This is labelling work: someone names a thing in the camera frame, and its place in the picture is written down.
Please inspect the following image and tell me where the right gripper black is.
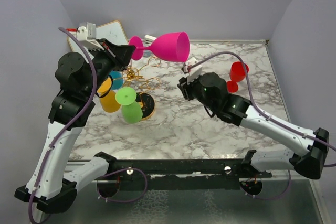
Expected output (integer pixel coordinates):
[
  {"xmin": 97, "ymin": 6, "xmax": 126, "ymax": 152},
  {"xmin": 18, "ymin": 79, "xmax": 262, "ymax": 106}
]
[{"xmin": 178, "ymin": 71, "xmax": 217, "ymax": 112}]

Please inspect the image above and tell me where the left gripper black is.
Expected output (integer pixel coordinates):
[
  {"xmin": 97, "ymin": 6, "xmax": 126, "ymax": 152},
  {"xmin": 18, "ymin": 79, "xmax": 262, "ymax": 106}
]
[{"xmin": 84, "ymin": 38, "xmax": 136, "ymax": 98}]

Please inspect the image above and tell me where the red wine glass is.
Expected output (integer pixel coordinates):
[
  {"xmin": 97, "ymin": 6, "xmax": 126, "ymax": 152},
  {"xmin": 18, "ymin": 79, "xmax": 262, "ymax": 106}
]
[{"xmin": 226, "ymin": 61, "xmax": 246, "ymax": 93}]

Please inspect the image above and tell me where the pink wine glass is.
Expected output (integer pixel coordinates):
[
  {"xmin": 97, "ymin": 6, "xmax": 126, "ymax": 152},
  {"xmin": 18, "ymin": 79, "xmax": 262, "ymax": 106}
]
[{"xmin": 129, "ymin": 31, "xmax": 190, "ymax": 63}]

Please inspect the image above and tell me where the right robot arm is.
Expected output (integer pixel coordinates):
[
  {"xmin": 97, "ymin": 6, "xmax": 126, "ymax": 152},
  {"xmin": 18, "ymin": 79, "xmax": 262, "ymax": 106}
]
[{"xmin": 177, "ymin": 72, "xmax": 329, "ymax": 179}]

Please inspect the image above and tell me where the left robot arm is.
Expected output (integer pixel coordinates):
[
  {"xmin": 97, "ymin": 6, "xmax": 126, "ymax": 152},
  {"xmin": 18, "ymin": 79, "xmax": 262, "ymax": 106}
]
[{"xmin": 15, "ymin": 39, "xmax": 135, "ymax": 214}]

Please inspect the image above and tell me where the blue wine glass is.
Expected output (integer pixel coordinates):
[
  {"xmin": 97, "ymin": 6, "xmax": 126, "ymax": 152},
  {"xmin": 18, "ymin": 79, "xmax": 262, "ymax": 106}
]
[{"xmin": 110, "ymin": 71, "xmax": 124, "ymax": 90}]

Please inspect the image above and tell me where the orange wine glass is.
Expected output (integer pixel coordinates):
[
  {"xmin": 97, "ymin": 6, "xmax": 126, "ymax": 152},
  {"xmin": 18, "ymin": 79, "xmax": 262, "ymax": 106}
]
[{"xmin": 97, "ymin": 77, "xmax": 121, "ymax": 113}]

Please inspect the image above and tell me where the green wine glass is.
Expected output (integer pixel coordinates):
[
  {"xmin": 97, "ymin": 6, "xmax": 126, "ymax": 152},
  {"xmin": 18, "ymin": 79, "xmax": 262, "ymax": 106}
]
[{"xmin": 115, "ymin": 87, "xmax": 143, "ymax": 124}]

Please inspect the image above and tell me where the small clear plastic cup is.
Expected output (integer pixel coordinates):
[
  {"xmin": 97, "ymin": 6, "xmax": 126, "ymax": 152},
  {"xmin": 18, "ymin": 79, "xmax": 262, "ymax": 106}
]
[{"xmin": 143, "ymin": 50, "xmax": 151, "ymax": 58}]

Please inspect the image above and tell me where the white eraser box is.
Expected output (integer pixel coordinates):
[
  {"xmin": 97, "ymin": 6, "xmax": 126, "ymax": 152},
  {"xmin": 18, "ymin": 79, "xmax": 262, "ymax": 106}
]
[{"xmin": 144, "ymin": 35, "xmax": 157, "ymax": 44}]

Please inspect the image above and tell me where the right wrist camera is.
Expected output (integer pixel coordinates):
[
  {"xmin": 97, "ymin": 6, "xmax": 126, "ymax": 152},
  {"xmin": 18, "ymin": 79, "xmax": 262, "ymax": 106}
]
[{"xmin": 181, "ymin": 57, "xmax": 202, "ymax": 84}]

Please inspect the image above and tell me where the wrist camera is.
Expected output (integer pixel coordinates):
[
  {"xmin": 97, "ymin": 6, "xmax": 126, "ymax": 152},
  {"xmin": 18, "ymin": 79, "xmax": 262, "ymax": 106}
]
[
  {"xmin": 66, "ymin": 22, "xmax": 103, "ymax": 50},
  {"xmin": 181, "ymin": 57, "xmax": 202, "ymax": 84}
]

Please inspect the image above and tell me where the small whiteboard gold frame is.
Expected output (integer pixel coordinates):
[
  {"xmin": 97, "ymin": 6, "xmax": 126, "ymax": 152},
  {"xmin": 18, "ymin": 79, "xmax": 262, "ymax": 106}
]
[{"xmin": 84, "ymin": 20, "xmax": 128, "ymax": 51}]

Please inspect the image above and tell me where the gold wire glass rack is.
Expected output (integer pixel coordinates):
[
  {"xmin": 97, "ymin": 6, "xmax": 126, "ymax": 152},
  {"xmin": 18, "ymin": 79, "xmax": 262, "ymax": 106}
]
[{"xmin": 122, "ymin": 56, "xmax": 161, "ymax": 121}]

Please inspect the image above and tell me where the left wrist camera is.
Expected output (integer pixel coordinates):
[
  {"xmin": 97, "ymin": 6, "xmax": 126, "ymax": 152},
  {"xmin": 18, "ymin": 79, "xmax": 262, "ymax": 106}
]
[{"xmin": 66, "ymin": 22, "xmax": 103, "ymax": 50}]

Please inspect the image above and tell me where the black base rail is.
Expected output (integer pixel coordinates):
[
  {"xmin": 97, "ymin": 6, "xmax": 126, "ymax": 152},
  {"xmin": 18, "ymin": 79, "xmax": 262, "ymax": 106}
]
[{"xmin": 98, "ymin": 158, "xmax": 271, "ymax": 191}]

